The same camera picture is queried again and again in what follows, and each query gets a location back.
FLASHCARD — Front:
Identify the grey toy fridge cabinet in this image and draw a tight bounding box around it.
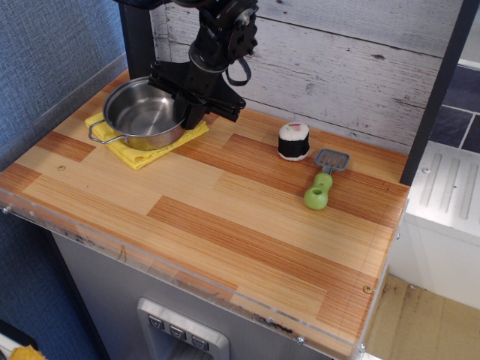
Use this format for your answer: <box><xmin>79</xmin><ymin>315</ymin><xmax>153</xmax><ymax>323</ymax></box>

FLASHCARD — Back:
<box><xmin>53</xmin><ymin>233</ymin><xmax>359</xmax><ymax>359</ymax></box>

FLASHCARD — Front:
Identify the black vertical post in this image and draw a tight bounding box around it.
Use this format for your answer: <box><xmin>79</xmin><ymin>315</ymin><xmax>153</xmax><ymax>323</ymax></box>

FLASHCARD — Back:
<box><xmin>400</xmin><ymin>0</ymin><xmax>479</xmax><ymax>186</ymax></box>
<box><xmin>118</xmin><ymin>3</ymin><xmax>156</xmax><ymax>79</ymax></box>

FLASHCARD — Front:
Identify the silver dispenser button panel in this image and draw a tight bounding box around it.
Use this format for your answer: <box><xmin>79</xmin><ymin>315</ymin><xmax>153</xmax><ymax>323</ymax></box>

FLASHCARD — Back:
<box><xmin>137</xmin><ymin>298</ymin><xmax>230</xmax><ymax>359</ymax></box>

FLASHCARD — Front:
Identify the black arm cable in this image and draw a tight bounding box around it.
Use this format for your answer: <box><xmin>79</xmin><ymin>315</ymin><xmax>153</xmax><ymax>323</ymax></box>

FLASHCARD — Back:
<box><xmin>224</xmin><ymin>55</ymin><xmax>252</xmax><ymax>86</ymax></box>

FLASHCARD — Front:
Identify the white ribbed side unit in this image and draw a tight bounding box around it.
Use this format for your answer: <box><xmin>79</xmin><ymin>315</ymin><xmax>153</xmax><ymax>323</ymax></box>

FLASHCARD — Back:
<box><xmin>388</xmin><ymin>142</ymin><xmax>479</xmax><ymax>308</ymax></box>

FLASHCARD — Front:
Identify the yellow folded cloth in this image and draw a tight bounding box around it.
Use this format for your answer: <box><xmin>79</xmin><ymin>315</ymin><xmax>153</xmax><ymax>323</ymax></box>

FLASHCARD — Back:
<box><xmin>85</xmin><ymin>112</ymin><xmax>209</xmax><ymax>170</ymax></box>

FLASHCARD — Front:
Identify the green grey toy spatula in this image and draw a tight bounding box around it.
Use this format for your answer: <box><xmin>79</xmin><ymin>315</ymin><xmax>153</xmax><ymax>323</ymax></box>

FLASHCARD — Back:
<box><xmin>304</xmin><ymin>148</ymin><xmax>350</xmax><ymax>211</ymax></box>

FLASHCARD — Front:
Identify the yellow black object bottom corner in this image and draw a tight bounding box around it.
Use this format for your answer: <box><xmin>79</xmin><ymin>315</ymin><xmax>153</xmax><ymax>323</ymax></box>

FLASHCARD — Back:
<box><xmin>1</xmin><ymin>320</ymin><xmax>47</xmax><ymax>360</ymax></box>

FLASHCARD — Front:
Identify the plush sushi roll toy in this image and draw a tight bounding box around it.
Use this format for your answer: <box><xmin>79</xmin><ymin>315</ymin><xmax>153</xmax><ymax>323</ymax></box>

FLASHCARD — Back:
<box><xmin>277</xmin><ymin>122</ymin><xmax>310</xmax><ymax>161</ymax></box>

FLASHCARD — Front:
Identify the black right vertical post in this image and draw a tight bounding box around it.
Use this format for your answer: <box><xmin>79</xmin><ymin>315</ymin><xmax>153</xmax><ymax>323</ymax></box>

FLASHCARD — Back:
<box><xmin>400</xmin><ymin>0</ymin><xmax>479</xmax><ymax>186</ymax></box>

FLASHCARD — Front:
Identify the black left vertical post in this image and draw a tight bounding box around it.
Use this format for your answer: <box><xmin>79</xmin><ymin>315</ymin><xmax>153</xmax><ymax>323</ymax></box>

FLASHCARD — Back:
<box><xmin>118</xmin><ymin>3</ymin><xmax>156</xmax><ymax>79</ymax></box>

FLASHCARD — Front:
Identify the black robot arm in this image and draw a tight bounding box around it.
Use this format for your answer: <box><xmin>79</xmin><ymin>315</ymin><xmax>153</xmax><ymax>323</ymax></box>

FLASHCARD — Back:
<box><xmin>148</xmin><ymin>1</ymin><xmax>258</xmax><ymax>130</ymax></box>

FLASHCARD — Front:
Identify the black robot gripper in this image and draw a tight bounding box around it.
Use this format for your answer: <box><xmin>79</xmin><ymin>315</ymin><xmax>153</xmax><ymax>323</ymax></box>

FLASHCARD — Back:
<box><xmin>148</xmin><ymin>61</ymin><xmax>246</xmax><ymax>130</ymax></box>

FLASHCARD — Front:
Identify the stainless steel pot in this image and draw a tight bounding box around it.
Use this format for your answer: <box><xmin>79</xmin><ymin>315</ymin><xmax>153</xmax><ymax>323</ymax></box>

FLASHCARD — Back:
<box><xmin>88</xmin><ymin>76</ymin><xmax>186</xmax><ymax>151</ymax></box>

